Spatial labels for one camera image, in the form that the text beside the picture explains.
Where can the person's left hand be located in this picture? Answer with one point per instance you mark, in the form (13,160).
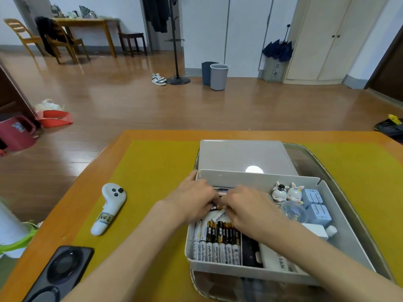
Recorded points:
(192,201)

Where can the person's right hand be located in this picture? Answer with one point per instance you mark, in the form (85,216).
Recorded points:
(255,213)

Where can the red marker pen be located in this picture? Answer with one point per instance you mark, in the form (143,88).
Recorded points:
(222,193)

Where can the white figurine black hat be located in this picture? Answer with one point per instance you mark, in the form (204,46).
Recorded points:
(279,193)

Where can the bundle of black pens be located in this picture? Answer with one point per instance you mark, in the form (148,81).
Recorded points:
(223,188)

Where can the white storage box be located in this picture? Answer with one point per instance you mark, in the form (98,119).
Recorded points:
(245,177)

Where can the black WiFi device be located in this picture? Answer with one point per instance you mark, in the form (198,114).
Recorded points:
(250,253)

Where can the clear round clip container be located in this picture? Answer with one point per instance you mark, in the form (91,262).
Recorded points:
(296,212)

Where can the white bunny figurine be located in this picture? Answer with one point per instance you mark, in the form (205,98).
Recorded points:
(295,194)

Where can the pile of small batteries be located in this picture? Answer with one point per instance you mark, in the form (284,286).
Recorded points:
(217,245)

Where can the white camera device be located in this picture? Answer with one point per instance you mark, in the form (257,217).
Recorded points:
(274,259)

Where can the white box lid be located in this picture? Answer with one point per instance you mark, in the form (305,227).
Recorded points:
(239,154)

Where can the small white-capped bottle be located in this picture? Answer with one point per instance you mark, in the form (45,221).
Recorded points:
(331,231)

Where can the person's right forearm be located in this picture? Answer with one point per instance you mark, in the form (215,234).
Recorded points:
(330,270)

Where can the person's left forearm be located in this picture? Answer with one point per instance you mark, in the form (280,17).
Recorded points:
(126,264)

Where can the yellow table mat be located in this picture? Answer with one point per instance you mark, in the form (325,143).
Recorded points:
(151,166)

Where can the stainless steel tray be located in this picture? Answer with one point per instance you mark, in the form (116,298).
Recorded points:
(308,160)

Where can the white handheld controller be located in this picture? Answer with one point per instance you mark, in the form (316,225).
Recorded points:
(111,198)

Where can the black coat stand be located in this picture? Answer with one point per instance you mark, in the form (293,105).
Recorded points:
(178,80)

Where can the white sneaker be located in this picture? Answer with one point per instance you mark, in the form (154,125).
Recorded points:
(156,75)
(158,82)

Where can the gray trash bin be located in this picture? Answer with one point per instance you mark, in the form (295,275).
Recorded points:
(219,78)

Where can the dark blue trash bin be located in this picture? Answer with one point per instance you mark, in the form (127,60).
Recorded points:
(205,73)

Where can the gray metal safe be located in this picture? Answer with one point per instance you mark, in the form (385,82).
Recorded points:
(273,70)

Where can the black smartphone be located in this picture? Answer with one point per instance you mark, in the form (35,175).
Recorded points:
(63,273)

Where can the red plastic bag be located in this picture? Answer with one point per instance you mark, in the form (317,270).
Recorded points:
(55,117)

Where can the black garbage bag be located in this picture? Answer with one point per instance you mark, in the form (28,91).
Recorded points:
(392,127)

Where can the navy folded umbrella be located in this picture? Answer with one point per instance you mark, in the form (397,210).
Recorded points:
(277,50)

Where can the white built-in wardrobe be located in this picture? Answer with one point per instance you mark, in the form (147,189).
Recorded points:
(248,34)

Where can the dark wooden stool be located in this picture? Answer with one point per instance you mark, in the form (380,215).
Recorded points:
(132,35)

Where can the green and white chair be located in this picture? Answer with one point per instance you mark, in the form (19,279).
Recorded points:
(9,226)

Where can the cream two-door cabinet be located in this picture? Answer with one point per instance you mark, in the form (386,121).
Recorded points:
(321,40)

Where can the maroon plastic bucket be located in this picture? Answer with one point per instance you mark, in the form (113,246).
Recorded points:
(15,135)

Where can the dark brown door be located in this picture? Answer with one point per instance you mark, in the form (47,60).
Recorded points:
(390,78)

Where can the dark hanging coat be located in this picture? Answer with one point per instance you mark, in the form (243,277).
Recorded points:
(157,12)

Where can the wooden side table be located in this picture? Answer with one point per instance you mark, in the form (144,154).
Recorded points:
(85,21)

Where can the dark wooden cabinet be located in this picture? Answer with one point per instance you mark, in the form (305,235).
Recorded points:
(9,91)

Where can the silver pot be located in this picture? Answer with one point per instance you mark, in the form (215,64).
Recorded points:
(86,13)

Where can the black jacket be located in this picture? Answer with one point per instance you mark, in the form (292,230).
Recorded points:
(47,31)

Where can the silver kettle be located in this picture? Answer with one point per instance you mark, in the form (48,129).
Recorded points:
(56,12)

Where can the light wooden chair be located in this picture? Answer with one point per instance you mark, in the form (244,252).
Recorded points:
(22,31)

